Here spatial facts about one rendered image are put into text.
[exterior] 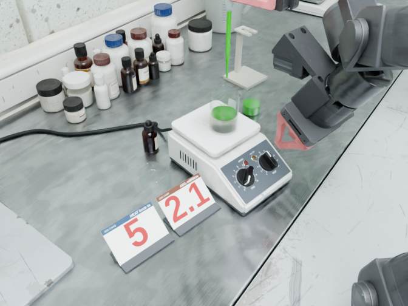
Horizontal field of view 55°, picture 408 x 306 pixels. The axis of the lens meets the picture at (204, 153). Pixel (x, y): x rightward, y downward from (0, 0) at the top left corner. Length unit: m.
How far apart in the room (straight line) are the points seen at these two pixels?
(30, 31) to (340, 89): 0.71
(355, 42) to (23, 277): 0.52
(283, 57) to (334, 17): 0.08
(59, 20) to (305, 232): 0.73
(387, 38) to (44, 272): 0.52
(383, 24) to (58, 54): 0.75
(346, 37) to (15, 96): 0.72
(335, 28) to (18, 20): 0.67
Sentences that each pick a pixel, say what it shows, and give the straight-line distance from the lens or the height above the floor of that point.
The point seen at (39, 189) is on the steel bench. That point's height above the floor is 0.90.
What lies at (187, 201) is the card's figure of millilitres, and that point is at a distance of 0.65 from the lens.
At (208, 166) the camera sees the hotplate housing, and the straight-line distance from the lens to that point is 0.65.
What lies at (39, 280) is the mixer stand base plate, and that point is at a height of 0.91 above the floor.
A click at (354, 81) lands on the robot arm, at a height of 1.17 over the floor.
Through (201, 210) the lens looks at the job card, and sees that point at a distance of 0.66.
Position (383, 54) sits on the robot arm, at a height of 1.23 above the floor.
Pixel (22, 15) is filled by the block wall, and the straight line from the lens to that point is 0.98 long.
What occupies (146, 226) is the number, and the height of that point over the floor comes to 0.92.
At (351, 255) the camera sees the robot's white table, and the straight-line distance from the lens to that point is 0.65.
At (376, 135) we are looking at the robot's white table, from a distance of 0.89.
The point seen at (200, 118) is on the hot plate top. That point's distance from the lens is 0.71.
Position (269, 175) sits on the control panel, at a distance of 0.68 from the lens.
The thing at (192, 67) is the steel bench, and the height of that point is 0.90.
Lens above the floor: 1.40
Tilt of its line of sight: 41 degrees down
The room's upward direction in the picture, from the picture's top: 1 degrees clockwise
